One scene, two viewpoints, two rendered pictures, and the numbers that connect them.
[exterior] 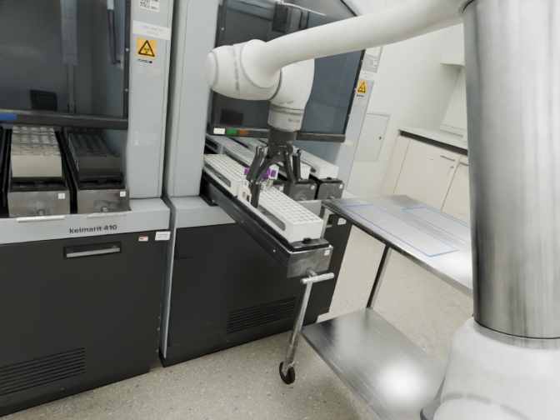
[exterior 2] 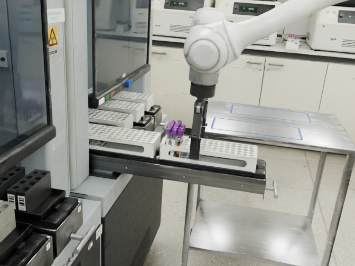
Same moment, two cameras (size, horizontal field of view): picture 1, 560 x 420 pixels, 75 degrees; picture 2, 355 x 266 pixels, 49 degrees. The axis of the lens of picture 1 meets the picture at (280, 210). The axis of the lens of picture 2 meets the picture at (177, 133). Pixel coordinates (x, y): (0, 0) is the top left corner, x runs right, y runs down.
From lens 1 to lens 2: 0.89 m
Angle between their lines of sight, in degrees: 41
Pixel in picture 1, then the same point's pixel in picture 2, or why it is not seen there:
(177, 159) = (76, 147)
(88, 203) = (63, 238)
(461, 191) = (159, 76)
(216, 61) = (217, 47)
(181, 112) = (75, 96)
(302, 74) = not seen: hidden behind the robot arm
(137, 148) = (55, 153)
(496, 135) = not seen: outside the picture
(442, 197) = not seen: hidden behind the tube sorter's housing
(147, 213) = (91, 217)
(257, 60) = (243, 39)
